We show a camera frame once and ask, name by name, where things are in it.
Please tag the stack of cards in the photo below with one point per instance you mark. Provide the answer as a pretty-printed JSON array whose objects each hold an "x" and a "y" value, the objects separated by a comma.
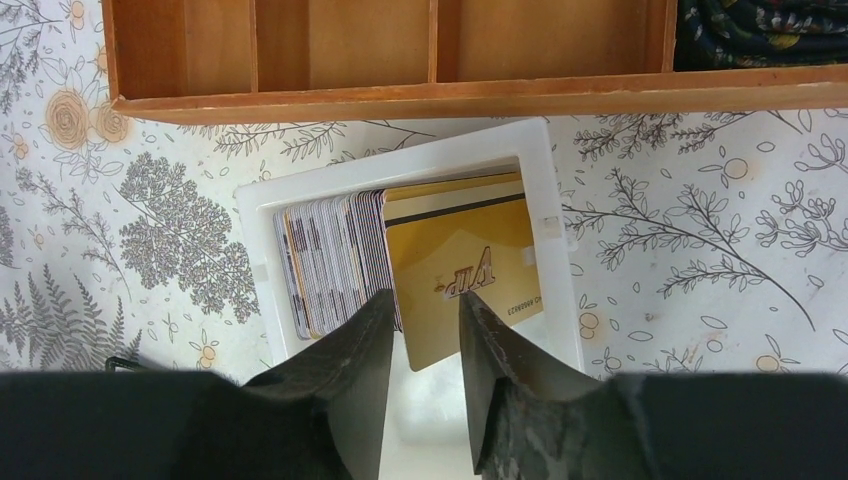
[{"x": 334, "y": 256}]

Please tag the orange compartment tray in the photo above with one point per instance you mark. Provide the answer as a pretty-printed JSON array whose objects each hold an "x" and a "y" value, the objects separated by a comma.
[{"x": 228, "y": 62}]

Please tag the gold VIP card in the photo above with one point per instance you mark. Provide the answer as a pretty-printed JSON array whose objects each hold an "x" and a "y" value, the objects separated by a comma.
[{"x": 437, "y": 257}]

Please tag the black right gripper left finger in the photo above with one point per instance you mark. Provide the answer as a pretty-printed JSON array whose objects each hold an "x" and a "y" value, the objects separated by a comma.
[{"x": 318, "y": 415}]

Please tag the floral patterned table mat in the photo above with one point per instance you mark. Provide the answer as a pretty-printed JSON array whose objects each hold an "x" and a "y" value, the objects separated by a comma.
[{"x": 708, "y": 241}]

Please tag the dark rolled sock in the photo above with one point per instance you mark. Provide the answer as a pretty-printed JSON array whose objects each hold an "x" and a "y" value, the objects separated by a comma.
[{"x": 736, "y": 34}]

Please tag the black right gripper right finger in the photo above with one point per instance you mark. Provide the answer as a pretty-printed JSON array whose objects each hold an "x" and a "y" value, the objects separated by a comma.
[{"x": 531, "y": 416}]

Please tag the gold card in box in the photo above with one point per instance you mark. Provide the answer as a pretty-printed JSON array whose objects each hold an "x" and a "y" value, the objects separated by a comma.
[{"x": 403, "y": 203}]

